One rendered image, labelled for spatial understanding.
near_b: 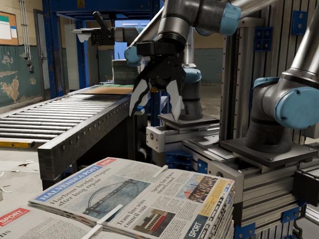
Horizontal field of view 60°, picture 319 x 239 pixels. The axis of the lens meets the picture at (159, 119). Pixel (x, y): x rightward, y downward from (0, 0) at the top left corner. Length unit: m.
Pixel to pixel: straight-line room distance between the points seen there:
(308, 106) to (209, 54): 8.92
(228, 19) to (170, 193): 0.44
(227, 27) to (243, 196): 0.49
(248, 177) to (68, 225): 0.55
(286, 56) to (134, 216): 0.89
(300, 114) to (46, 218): 0.63
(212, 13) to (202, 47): 8.93
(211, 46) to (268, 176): 8.84
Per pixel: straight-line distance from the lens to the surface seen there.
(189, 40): 1.44
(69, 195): 0.63
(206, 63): 9.66
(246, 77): 1.13
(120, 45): 4.69
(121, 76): 3.05
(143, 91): 0.65
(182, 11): 0.71
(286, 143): 0.96
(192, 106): 1.30
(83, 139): 1.29
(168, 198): 0.59
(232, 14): 0.75
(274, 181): 1.00
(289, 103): 0.77
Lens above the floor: 1.12
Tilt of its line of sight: 13 degrees down
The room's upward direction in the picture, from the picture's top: straight up
